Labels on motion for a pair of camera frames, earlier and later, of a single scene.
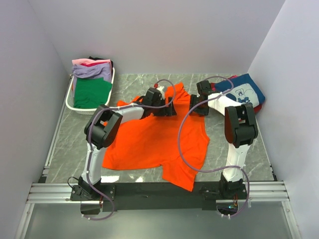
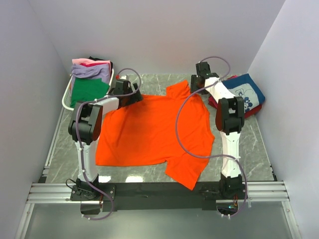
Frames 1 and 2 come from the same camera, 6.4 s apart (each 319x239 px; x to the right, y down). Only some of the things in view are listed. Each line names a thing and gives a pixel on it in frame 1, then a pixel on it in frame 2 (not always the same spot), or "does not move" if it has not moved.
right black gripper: (204, 112) to (193, 80)
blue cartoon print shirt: (245, 90) does not move
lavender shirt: (99, 70) does not move
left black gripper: (169, 111) to (136, 97)
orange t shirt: (153, 141) does not move
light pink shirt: (89, 61) does not move
